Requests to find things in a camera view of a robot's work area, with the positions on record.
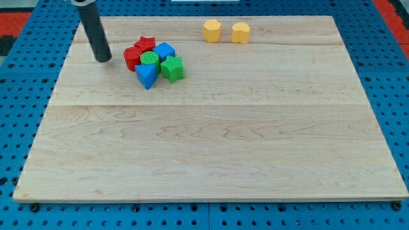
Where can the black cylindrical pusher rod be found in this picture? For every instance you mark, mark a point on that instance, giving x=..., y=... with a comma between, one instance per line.
x=90, y=19

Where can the yellow hexagon block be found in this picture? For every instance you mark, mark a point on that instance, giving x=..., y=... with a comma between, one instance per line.
x=212, y=30

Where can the yellow heart block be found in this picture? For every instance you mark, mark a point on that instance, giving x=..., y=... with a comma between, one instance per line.
x=240, y=33

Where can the red cylinder block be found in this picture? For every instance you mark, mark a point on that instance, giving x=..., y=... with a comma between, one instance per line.
x=132, y=57

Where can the red star block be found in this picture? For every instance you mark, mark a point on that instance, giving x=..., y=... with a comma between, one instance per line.
x=145, y=44

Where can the green cylinder block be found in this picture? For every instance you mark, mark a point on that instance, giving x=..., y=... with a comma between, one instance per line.
x=151, y=58

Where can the blue cube block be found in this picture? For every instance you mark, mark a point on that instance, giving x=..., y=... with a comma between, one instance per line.
x=163, y=50

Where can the blue triangle block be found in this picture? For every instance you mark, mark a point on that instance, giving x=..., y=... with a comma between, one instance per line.
x=147, y=75

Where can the green star block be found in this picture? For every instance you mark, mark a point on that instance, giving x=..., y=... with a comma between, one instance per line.
x=172, y=68

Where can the light wooden board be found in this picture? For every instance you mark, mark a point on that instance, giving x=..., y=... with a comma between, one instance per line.
x=283, y=118

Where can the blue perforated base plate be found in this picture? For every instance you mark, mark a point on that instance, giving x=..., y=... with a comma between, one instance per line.
x=30, y=71

